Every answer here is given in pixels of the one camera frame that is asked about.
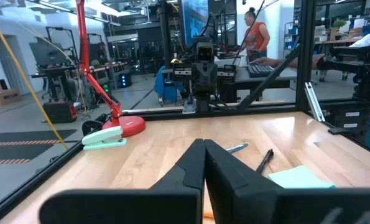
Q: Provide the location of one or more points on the teal sticky note pad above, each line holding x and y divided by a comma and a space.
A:
299, 179

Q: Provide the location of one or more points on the blue screen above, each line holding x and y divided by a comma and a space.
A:
194, 21

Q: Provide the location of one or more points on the person's hand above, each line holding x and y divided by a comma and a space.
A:
265, 61

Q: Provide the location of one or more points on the small green plant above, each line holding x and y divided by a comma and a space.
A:
340, 24

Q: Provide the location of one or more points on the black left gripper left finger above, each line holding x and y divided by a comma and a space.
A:
125, 208

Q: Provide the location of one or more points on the aluminium bracket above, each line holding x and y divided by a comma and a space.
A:
314, 102

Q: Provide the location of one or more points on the red desk lamp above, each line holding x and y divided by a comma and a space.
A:
128, 124

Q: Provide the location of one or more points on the grey desk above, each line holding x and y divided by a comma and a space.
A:
282, 79

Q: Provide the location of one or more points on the person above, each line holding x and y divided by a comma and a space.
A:
256, 37
368, 37

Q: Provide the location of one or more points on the black table frame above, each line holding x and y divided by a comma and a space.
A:
306, 62

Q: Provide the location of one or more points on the blue chair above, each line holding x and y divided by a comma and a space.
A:
166, 88

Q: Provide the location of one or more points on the cardboard box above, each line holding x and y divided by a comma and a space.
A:
1, 96

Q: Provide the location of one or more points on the black pen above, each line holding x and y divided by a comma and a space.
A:
265, 160

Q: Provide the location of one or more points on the black machine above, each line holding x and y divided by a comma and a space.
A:
365, 71

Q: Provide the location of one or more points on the black keyboard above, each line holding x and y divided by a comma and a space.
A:
260, 70

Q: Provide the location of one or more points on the silver blue pen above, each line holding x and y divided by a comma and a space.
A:
237, 148

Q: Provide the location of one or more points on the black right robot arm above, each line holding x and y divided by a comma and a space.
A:
203, 102

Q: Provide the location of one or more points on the black monitor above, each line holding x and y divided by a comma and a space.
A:
48, 54

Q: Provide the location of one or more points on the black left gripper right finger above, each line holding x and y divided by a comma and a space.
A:
250, 205

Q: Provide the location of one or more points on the orange pencil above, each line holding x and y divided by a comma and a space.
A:
208, 215

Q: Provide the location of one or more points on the black and red box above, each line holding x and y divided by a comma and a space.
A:
58, 112

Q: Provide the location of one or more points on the mint green stapler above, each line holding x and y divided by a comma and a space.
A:
104, 138

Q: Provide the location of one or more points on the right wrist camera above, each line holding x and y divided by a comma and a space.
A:
205, 52

